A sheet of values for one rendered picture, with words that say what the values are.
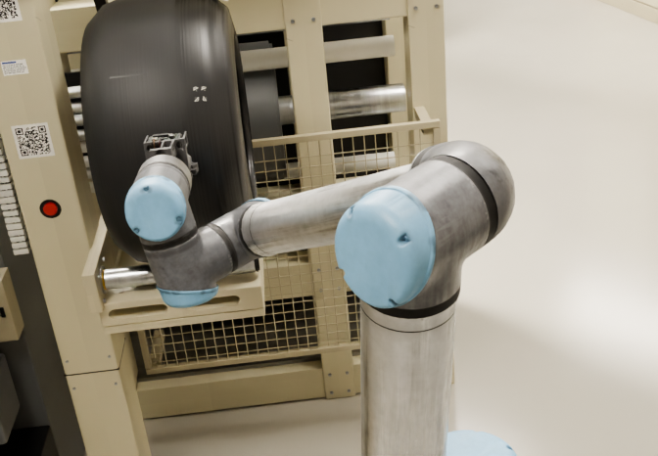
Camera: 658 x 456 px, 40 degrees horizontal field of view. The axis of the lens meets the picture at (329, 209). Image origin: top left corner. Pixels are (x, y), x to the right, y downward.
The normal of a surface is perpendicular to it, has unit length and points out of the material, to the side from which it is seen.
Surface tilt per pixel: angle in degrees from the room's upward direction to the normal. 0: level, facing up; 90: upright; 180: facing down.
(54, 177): 90
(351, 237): 86
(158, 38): 32
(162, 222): 78
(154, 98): 57
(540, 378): 0
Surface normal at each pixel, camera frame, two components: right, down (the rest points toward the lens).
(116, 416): 0.08, 0.44
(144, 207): 0.05, 0.25
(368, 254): -0.71, 0.30
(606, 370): -0.08, -0.89
